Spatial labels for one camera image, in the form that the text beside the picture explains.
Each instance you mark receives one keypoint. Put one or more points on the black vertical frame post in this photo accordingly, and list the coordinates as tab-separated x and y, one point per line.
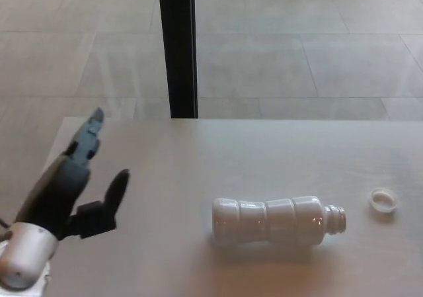
178	45

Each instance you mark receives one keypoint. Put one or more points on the white plastic bottle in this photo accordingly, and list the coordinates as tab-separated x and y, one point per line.
264	221

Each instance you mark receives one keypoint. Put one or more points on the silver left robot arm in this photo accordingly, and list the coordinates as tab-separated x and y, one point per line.
26	254

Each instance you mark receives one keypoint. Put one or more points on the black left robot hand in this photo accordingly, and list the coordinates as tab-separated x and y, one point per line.
56	197

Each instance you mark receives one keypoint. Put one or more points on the white bottle cap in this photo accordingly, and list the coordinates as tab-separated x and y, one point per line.
391	207

